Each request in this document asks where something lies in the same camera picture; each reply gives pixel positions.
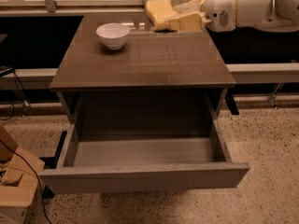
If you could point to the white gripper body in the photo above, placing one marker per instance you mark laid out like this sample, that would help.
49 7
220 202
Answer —
220 11

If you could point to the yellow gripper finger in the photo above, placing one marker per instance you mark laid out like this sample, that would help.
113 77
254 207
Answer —
193 5
193 21

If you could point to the yellow sponge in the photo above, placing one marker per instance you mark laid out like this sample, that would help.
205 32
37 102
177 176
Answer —
158 12

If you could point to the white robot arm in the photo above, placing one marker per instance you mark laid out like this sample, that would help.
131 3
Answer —
264 15

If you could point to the grey cabinet with glossy top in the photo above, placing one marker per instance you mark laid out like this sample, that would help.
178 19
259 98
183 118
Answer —
157 84

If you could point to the open grey top drawer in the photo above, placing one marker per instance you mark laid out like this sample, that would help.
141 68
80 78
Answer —
95 163

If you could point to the white ceramic bowl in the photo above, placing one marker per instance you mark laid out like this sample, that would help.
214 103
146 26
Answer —
113 35

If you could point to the black cabinet foot right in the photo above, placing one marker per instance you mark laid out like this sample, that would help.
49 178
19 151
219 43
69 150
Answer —
230 101

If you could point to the black cabinet foot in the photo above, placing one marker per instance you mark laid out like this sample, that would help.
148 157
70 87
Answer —
51 163
230 101

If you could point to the black cabinet foot left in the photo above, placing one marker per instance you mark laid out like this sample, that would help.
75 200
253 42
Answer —
51 163

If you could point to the cardboard box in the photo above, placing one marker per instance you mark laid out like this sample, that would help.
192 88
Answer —
18 184

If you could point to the grey metal rail ledge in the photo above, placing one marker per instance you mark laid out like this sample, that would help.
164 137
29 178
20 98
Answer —
247 73

